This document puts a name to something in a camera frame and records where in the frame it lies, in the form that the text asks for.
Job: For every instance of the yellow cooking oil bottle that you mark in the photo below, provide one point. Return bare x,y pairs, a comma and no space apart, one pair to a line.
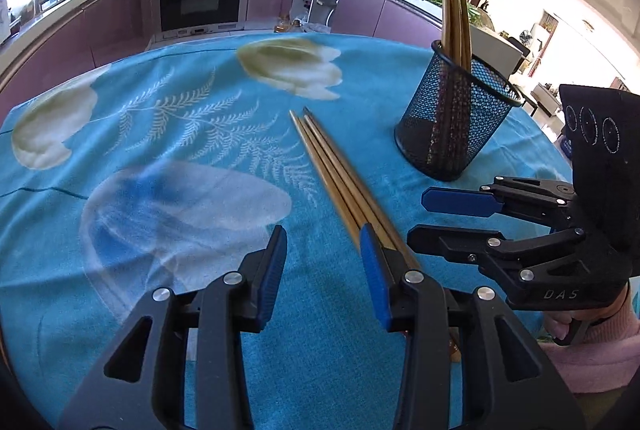
285,26

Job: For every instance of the black mesh holder cup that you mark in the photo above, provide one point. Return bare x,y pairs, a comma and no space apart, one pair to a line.
425,145

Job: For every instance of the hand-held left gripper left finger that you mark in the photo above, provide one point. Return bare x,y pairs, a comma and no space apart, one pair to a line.
272,270

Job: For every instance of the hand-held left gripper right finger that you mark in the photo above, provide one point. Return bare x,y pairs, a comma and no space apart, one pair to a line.
372,270

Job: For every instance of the person's right forearm pink sleeve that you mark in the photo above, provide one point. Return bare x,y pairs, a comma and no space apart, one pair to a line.
590,365

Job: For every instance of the white kitchen peninsula counter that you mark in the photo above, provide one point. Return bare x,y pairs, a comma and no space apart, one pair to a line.
495,48

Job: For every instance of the blue floral tablecloth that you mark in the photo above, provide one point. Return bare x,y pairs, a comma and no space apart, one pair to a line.
200,120

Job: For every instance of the bundle of wooden chopsticks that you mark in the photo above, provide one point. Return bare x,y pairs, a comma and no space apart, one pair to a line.
447,20

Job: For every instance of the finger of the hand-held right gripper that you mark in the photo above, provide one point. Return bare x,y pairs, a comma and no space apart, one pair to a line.
460,202
450,246

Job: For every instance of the person's right hand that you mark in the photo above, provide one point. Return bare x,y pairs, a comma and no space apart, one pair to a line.
557,325

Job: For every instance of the pink lower cabinets peninsula side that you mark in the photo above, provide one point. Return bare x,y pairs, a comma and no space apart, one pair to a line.
360,10

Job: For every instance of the pink lower cabinets sink side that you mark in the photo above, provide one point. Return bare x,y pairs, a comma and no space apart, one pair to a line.
75,35

